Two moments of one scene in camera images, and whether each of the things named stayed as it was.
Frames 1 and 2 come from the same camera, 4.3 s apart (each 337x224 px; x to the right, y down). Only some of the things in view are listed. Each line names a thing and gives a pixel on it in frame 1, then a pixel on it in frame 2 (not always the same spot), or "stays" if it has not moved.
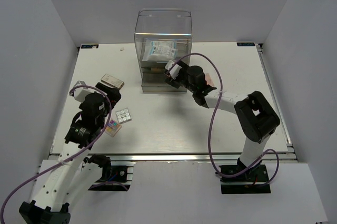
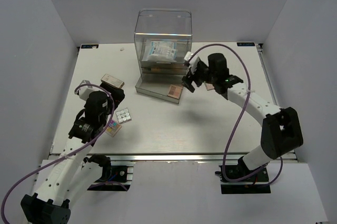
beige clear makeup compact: [109, 80] stays
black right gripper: [175, 83] → [187, 81]
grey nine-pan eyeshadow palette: [123, 115] stays
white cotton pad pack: [162, 51] stays
